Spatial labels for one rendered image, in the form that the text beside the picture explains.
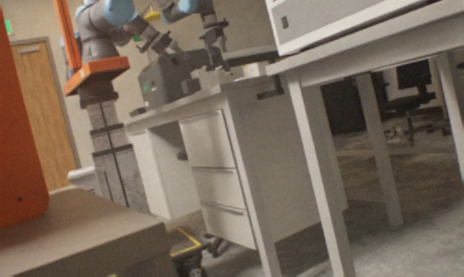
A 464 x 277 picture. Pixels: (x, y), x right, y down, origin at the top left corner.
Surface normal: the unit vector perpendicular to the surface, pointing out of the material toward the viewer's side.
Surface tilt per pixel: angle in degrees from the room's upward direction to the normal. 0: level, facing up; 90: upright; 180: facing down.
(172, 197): 90
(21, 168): 90
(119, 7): 97
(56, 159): 90
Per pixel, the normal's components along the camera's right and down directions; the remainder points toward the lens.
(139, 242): 0.48, -0.08
